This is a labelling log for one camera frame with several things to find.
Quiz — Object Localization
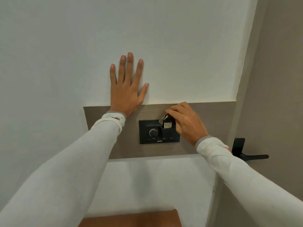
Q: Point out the brown wooden wall panel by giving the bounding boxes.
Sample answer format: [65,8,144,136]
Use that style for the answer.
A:
[83,101,237,160]

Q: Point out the black door handle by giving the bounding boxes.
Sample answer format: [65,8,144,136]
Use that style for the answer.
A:
[231,138,269,161]

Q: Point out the brown wooden furniture top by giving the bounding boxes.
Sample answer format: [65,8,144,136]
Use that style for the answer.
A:
[78,209,182,227]

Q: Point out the silver metal key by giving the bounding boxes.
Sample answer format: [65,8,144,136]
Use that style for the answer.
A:
[158,113,169,126]

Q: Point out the person's left forearm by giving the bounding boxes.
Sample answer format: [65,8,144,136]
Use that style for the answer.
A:
[0,111,126,227]

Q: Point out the grey-brown door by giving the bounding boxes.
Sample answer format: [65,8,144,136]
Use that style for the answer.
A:
[213,0,303,227]

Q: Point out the person's left hand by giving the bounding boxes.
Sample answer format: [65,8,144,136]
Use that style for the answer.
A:
[110,52,149,118]

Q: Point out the black wall key switch panel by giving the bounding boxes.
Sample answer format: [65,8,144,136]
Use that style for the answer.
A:
[139,120,180,144]

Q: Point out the black key tag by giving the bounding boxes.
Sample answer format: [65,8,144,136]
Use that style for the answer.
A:
[163,115,176,129]

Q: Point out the person's right hand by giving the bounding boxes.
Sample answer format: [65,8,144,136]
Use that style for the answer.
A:
[165,102,209,147]

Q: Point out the person's right forearm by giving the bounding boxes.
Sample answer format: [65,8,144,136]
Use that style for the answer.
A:
[195,136,303,227]

